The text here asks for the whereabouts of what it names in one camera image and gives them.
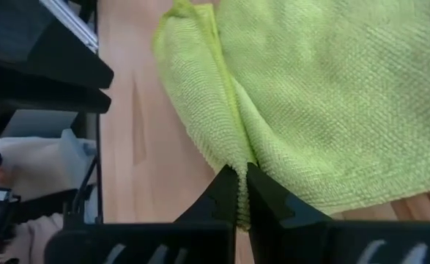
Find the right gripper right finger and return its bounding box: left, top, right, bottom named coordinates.
left=247, top=162, right=430, bottom=264

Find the person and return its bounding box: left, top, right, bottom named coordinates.
left=0, top=137, right=98, bottom=264

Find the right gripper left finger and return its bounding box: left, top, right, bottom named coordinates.
left=44, top=164, right=238, bottom=264

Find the green microfiber towel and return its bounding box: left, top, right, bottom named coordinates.
left=151, top=0, right=430, bottom=232

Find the black metal table frame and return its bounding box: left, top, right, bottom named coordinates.
left=63, top=113, right=104, bottom=225

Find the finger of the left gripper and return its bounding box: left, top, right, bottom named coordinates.
left=0, top=0, right=115, bottom=89
left=0, top=56, right=112, bottom=140

